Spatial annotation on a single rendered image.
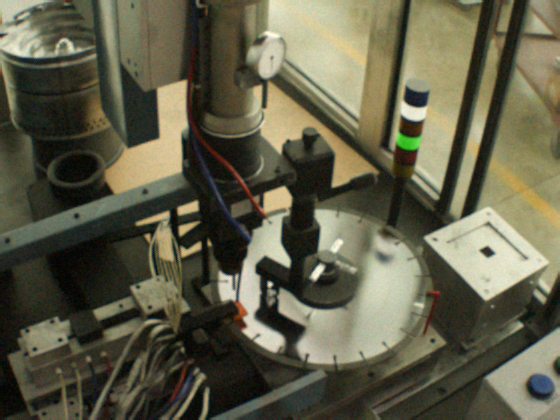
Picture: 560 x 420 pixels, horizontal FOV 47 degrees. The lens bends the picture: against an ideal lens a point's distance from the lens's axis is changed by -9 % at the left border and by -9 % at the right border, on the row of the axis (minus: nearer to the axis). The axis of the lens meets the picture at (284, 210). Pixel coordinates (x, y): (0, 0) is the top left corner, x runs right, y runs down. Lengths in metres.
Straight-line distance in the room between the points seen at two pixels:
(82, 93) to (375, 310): 0.75
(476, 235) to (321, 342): 0.43
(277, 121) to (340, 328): 0.84
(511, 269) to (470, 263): 0.08
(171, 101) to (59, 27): 0.41
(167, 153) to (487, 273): 0.82
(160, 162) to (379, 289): 0.72
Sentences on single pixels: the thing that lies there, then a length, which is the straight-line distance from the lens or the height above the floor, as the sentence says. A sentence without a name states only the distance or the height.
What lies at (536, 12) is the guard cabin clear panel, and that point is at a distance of 1.22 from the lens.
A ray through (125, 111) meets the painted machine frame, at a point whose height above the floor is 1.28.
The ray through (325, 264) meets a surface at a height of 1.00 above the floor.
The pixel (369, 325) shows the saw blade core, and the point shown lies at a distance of 1.05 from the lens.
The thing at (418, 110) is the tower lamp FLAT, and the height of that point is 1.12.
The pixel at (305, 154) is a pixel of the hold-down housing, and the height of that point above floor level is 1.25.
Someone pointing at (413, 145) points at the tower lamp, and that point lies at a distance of 1.24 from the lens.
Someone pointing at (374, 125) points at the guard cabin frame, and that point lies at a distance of 1.64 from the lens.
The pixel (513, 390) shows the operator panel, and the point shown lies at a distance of 1.10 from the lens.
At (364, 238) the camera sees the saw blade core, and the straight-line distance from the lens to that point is 1.17.
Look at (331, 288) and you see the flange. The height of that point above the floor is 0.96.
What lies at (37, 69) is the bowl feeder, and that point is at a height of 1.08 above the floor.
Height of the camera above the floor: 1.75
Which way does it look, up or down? 42 degrees down
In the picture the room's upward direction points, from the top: 4 degrees clockwise
